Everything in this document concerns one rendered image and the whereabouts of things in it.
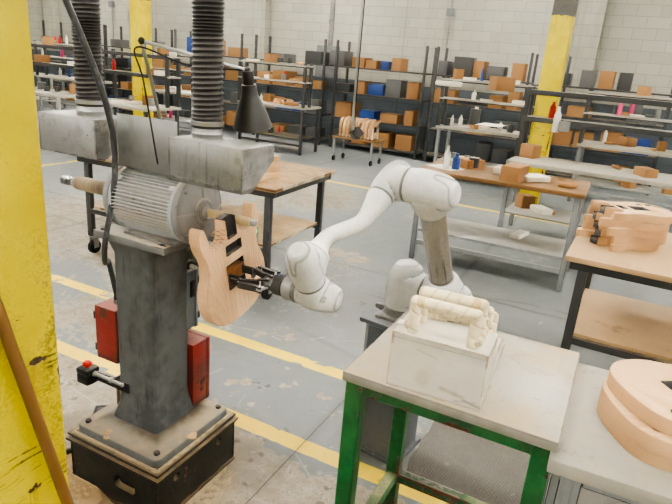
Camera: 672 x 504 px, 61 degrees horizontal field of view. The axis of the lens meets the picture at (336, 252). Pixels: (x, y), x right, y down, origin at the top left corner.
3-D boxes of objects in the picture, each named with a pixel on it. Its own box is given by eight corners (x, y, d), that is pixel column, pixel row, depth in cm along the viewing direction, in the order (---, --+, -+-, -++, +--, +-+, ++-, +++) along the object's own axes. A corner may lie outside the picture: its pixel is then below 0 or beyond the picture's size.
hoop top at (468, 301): (417, 297, 165) (418, 287, 164) (420, 293, 168) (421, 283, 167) (487, 313, 157) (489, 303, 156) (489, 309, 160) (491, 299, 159)
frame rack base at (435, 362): (385, 384, 166) (391, 331, 160) (401, 362, 179) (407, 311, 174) (479, 412, 156) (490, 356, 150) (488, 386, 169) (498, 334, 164)
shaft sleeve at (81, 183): (79, 172, 234) (86, 182, 238) (70, 182, 231) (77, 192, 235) (111, 179, 226) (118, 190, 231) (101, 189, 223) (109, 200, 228)
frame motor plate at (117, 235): (93, 236, 221) (92, 227, 219) (139, 223, 241) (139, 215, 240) (164, 256, 206) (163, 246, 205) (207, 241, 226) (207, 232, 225)
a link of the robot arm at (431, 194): (433, 291, 266) (478, 304, 255) (418, 316, 258) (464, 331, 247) (413, 156, 214) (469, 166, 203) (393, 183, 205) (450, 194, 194)
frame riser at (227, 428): (59, 488, 242) (54, 438, 234) (162, 416, 295) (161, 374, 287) (149, 538, 221) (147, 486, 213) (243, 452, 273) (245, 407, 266)
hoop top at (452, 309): (408, 306, 157) (410, 296, 156) (411, 302, 160) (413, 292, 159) (481, 324, 150) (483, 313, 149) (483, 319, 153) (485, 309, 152)
